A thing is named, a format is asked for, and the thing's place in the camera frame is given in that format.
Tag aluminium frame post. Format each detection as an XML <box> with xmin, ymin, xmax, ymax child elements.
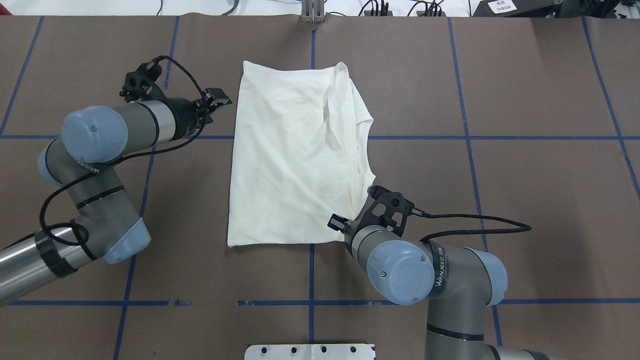
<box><xmin>299</xmin><ymin>0</ymin><xmax>326</xmax><ymax>23</ymax></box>

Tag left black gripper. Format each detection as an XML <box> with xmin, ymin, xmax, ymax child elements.
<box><xmin>173</xmin><ymin>88</ymin><xmax>233</xmax><ymax>138</ymax></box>

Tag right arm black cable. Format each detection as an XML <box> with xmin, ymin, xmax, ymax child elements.
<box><xmin>412</xmin><ymin>210</ymin><xmax>532</xmax><ymax>243</ymax></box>

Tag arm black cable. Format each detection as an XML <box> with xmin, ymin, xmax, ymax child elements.
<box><xmin>412</xmin><ymin>210</ymin><xmax>532</xmax><ymax>243</ymax></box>
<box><xmin>39</xmin><ymin>55</ymin><xmax>208</xmax><ymax>248</ymax></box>

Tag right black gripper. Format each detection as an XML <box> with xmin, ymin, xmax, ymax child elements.
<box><xmin>327</xmin><ymin>213</ymin><xmax>366</xmax><ymax>256</ymax></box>

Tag white camera mast base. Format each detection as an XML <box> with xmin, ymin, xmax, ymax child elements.
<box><xmin>244</xmin><ymin>343</ymin><xmax>377</xmax><ymax>360</ymax></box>

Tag black device with label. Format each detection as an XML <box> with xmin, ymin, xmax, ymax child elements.
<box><xmin>471</xmin><ymin>0</ymin><xmax>563</xmax><ymax>18</ymax></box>

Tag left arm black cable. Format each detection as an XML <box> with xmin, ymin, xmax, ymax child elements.
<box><xmin>39</xmin><ymin>55</ymin><xmax>208</xmax><ymax>248</ymax></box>

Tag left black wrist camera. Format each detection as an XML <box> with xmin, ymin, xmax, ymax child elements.
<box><xmin>119</xmin><ymin>59</ymin><xmax>167</xmax><ymax>103</ymax></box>

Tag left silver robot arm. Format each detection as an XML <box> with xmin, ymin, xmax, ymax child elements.
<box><xmin>1</xmin><ymin>88</ymin><xmax>233</xmax><ymax>306</ymax></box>

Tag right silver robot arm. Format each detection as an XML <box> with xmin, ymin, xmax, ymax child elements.
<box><xmin>327</xmin><ymin>214</ymin><xmax>555</xmax><ymax>360</ymax></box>

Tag cream long-sleeve cat shirt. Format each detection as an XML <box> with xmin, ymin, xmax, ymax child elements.
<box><xmin>227</xmin><ymin>61</ymin><xmax>375</xmax><ymax>248</ymax></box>

